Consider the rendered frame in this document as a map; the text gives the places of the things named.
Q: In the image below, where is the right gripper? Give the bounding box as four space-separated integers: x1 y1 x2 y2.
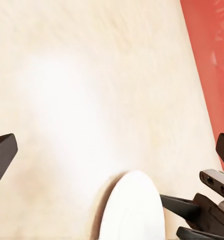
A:
159 193 224 240

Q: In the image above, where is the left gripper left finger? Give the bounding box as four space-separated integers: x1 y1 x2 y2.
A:
0 133 18 180

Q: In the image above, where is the saucer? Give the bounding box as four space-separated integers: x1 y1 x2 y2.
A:
99 170 165 240

